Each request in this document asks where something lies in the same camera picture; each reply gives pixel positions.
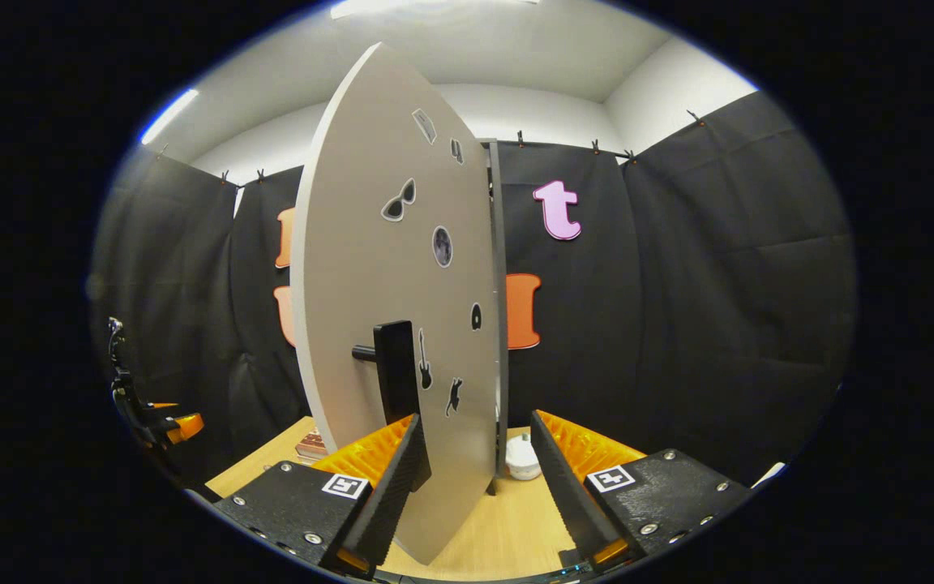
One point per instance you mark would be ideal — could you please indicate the black electronic device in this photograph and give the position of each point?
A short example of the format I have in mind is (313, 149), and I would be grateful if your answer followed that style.
(572, 568)

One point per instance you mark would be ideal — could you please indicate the black backdrop cloth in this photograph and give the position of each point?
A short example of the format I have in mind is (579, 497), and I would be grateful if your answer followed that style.
(718, 324)

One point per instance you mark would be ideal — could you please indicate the row of backdrop clips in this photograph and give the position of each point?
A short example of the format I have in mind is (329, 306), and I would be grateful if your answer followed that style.
(595, 147)

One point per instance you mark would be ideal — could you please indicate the white round jar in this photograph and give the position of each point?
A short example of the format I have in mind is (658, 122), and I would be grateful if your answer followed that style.
(522, 462)

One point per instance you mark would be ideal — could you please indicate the dark grey cabinet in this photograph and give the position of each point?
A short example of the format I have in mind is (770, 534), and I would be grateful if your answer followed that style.
(499, 243)

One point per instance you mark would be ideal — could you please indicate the brown cover book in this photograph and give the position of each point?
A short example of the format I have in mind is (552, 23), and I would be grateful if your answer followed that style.
(313, 446)

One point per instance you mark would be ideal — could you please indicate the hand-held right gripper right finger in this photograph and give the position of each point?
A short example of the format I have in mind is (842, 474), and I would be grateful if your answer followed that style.
(576, 503)

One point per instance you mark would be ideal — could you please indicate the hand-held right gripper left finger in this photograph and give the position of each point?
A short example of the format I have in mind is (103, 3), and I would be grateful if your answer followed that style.
(386, 503)

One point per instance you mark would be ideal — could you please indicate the ceiling light panel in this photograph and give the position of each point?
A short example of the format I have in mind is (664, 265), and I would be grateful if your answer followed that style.
(402, 6)
(169, 118)

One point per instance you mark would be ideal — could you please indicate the beige cabinet door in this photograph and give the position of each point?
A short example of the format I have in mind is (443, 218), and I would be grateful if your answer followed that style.
(353, 243)

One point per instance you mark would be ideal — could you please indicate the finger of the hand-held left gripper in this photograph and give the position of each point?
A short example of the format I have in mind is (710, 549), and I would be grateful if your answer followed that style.
(187, 427)

